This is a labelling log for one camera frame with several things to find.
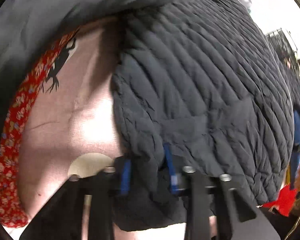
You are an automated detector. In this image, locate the black wire rack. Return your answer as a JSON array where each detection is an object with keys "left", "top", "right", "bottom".
[{"left": 266, "top": 28, "right": 298, "bottom": 66}]

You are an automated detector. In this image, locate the red cloth piece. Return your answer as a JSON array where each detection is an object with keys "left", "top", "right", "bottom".
[{"left": 262, "top": 184, "right": 297, "bottom": 217}]

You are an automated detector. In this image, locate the navy blue folded jacket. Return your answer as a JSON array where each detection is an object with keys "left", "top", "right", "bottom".
[{"left": 290, "top": 110, "right": 300, "bottom": 190}]

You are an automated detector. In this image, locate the red floral fabric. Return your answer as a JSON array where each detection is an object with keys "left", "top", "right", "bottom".
[{"left": 0, "top": 30, "right": 78, "bottom": 228}]

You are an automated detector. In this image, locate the pink bed sheet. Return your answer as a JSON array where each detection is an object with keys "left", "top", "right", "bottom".
[{"left": 17, "top": 17, "right": 218, "bottom": 240}]

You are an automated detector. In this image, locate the black quilted coat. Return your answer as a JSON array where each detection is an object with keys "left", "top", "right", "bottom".
[{"left": 0, "top": 0, "right": 300, "bottom": 239}]

